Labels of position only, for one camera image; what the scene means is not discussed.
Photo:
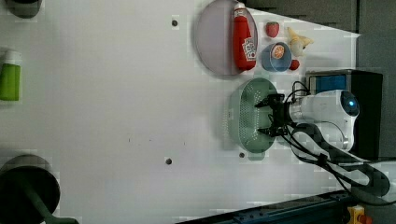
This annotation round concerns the peeled banana toy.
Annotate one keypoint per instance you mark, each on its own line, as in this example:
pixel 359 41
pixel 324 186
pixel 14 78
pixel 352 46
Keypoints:
pixel 298 43

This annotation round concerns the red ketchup bottle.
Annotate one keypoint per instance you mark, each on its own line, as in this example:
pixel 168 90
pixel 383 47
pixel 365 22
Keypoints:
pixel 244 48

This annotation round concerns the black pot with handle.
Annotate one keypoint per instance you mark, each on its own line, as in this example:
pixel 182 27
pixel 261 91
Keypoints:
pixel 30 192

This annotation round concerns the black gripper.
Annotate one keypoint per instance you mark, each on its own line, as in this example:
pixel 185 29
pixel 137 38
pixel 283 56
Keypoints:
pixel 280 118

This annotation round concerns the black toaster oven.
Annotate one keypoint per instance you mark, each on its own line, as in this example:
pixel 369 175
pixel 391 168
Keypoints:
pixel 356 99

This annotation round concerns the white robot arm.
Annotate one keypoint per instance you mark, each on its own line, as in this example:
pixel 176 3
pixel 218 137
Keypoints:
pixel 320 130

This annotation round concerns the orange slice toy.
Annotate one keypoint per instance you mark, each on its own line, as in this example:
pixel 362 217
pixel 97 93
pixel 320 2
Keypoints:
pixel 277 51

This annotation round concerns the black cylinder post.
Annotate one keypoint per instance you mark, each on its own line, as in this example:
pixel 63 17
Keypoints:
pixel 25 9

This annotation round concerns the blue bowl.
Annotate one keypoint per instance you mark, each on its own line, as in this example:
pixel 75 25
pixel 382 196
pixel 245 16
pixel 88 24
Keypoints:
pixel 270 62

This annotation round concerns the blue metal frame rail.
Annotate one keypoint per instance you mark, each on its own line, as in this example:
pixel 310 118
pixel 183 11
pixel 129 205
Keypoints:
pixel 326 208

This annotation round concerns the small red tomato toy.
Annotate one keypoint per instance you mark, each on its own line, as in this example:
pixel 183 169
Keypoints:
pixel 294 65

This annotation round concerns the green white bottle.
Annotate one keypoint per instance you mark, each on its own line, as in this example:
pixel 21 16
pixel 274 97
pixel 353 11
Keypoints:
pixel 10 78

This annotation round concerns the red strawberry toy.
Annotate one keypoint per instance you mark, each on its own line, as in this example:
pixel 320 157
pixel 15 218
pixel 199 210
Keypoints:
pixel 272 29

